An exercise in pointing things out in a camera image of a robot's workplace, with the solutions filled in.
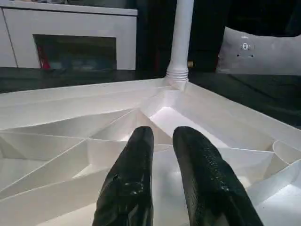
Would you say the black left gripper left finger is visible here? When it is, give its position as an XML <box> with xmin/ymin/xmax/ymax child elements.
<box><xmin>91</xmin><ymin>126</ymin><xmax>155</xmax><ymax>226</ymax></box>

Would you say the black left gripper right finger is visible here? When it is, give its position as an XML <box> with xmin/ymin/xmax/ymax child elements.
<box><xmin>172</xmin><ymin>126</ymin><xmax>263</xmax><ymax>226</ymax></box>

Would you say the white plastic table top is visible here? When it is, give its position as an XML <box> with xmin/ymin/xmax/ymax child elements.
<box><xmin>0</xmin><ymin>77</ymin><xmax>301</xmax><ymax>226</ymax></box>

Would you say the white plastic table leg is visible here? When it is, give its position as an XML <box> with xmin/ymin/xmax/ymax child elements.
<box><xmin>166</xmin><ymin>0</ymin><xmax>195</xmax><ymax>91</ymax></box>

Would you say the black work mat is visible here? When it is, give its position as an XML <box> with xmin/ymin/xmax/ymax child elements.
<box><xmin>0</xmin><ymin>66</ymin><xmax>301</xmax><ymax>131</ymax></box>

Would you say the grey cushion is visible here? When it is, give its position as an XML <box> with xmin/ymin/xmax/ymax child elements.
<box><xmin>216</xmin><ymin>26</ymin><xmax>301</xmax><ymax>76</ymax></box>

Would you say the white sideboard with glass doors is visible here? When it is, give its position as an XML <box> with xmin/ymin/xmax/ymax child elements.
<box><xmin>0</xmin><ymin>0</ymin><xmax>138</xmax><ymax>71</ymax></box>

